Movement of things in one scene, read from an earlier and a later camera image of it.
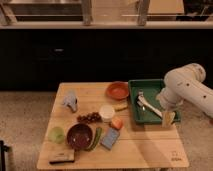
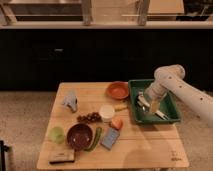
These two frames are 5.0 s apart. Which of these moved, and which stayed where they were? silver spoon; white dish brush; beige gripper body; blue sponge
Moved: beige gripper body
Stayed: blue sponge; white dish brush; silver spoon
